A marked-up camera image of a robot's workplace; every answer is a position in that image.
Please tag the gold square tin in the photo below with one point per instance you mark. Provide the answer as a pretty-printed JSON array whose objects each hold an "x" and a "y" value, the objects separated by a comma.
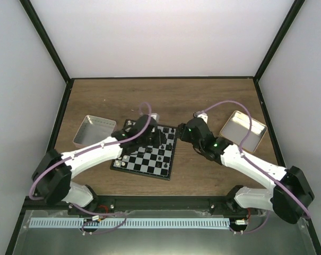
[{"x": 236, "y": 128}]

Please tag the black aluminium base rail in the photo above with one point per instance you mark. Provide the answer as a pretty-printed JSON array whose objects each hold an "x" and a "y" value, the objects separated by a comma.
[{"x": 214, "y": 205}]

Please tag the light blue slotted cable duct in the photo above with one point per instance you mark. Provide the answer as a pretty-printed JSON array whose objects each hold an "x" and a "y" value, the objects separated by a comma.
[{"x": 140, "y": 223}]

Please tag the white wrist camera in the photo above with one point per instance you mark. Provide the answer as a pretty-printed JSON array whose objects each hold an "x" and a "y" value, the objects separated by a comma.
[
  {"x": 203, "y": 116},
  {"x": 155, "y": 116}
]

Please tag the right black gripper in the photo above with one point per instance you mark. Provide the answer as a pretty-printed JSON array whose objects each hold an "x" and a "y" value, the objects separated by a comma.
[{"x": 183, "y": 133}]

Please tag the pink square tin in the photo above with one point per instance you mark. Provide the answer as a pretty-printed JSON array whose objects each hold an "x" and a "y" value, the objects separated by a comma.
[{"x": 93, "y": 129}]

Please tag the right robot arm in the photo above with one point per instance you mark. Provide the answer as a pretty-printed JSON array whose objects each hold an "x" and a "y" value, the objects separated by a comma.
[{"x": 284, "y": 191}]

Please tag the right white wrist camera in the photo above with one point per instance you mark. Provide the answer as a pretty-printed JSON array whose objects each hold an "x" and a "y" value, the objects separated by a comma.
[{"x": 203, "y": 116}]

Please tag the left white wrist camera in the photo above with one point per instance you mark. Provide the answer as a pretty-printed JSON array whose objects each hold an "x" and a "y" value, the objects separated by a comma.
[{"x": 155, "y": 116}]

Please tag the black frame post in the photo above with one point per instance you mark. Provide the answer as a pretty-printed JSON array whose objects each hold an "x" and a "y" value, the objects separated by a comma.
[
  {"x": 41, "y": 31},
  {"x": 284, "y": 28}
]

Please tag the black frame post right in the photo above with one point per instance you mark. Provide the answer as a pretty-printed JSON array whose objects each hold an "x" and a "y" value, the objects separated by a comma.
[{"x": 284, "y": 28}]

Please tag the black frame post left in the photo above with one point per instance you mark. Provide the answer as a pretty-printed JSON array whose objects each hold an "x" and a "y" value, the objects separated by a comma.
[{"x": 41, "y": 31}]

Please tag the black white chessboard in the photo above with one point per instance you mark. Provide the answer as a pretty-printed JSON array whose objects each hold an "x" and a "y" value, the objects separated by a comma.
[{"x": 143, "y": 152}]

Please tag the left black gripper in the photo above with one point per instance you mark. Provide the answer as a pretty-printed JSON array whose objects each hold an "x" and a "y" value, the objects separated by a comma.
[{"x": 155, "y": 133}]

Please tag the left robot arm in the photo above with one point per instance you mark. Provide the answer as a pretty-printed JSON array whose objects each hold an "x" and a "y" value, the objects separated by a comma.
[{"x": 53, "y": 176}]

